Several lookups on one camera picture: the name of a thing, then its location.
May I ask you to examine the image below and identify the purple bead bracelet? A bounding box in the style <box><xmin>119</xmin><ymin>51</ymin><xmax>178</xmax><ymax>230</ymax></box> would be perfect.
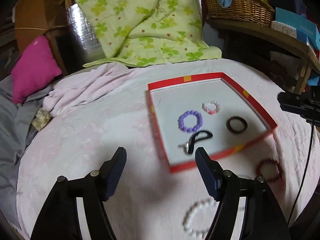
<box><xmin>177</xmin><ymin>109</ymin><xmax>203</xmax><ymax>133</ymax></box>

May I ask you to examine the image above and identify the wooden bench shelf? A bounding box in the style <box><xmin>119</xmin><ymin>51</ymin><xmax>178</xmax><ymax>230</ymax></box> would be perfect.
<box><xmin>207</xmin><ymin>18</ymin><xmax>319</xmax><ymax>94</ymax></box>

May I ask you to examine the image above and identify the red bead bracelet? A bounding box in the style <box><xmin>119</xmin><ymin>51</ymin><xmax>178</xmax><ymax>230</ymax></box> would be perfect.
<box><xmin>255</xmin><ymin>157</ymin><xmax>284</xmax><ymax>183</ymax></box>

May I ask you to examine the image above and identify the brown wooden wardrobe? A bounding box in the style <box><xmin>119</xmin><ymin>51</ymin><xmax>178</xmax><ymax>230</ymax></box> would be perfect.
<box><xmin>15</xmin><ymin>0</ymin><xmax>69</xmax><ymax>76</ymax></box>

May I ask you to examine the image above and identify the black cable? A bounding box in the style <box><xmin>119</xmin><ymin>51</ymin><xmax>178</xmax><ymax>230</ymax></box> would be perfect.
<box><xmin>286</xmin><ymin>122</ymin><xmax>315</xmax><ymax>227</ymax></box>

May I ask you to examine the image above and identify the red shallow box tray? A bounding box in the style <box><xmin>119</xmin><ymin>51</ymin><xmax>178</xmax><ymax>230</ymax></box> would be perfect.
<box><xmin>148</xmin><ymin>72</ymin><xmax>277</xmax><ymax>173</ymax></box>

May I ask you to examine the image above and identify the grey bed sheet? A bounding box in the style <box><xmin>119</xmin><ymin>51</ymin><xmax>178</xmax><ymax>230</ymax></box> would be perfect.
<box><xmin>0</xmin><ymin>75</ymin><xmax>53</xmax><ymax>227</ymax></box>

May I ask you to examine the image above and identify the silver foil insulation panel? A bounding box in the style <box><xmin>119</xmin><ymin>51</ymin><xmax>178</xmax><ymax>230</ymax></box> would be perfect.
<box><xmin>67</xmin><ymin>3</ymin><xmax>105</xmax><ymax>64</ymax></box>

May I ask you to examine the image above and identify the white bead bracelet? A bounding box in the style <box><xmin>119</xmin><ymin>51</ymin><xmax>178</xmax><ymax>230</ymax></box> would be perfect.
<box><xmin>182</xmin><ymin>198</ymin><xmax>220</xmax><ymax>238</ymax></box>

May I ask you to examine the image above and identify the wicker basket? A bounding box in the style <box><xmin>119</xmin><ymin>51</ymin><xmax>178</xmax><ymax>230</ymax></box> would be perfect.
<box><xmin>205</xmin><ymin>0</ymin><xmax>275</xmax><ymax>27</ymax></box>

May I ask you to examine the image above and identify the white patterned box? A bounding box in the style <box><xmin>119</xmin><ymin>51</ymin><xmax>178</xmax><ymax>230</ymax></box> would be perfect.
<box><xmin>271</xmin><ymin>21</ymin><xmax>297</xmax><ymax>38</ymax></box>

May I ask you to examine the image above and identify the magenta pillow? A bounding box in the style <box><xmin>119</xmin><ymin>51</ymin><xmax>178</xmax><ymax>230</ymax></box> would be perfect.
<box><xmin>11</xmin><ymin>35</ymin><xmax>62</xmax><ymax>104</ymax></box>

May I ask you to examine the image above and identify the dark maroon hair band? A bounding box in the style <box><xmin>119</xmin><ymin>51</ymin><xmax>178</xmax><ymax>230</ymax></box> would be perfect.
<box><xmin>226</xmin><ymin>116</ymin><xmax>248</xmax><ymax>134</ymax></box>

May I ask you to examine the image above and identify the small patterned cloth tag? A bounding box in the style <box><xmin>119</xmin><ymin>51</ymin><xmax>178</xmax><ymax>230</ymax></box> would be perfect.
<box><xmin>31</xmin><ymin>108</ymin><xmax>53</xmax><ymax>132</ymax></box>

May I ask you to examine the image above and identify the black hair tie with charm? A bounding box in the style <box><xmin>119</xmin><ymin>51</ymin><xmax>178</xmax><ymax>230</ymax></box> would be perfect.
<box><xmin>178</xmin><ymin>129</ymin><xmax>214</xmax><ymax>155</ymax></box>

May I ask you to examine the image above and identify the green clover quilt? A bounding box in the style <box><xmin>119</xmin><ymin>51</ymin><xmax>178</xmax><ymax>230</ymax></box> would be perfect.
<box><xmin>75</xmin><ymin>0</ymin><xmax>222</xmax><ymax>67</ymax></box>

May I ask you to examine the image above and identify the blue cardboard box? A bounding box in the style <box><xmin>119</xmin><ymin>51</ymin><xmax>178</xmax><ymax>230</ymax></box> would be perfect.
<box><xmin>276</xmin><ymin>7</ymin><xmax>319</xmax><ymax>50</ymax></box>

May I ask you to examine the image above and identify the pink crystal bead bracelet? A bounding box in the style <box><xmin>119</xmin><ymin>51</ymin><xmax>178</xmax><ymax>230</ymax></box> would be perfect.
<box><xmin>202</xmin><ymin>100</ymin><xmax>221</xmax><ymax>116</ymax></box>

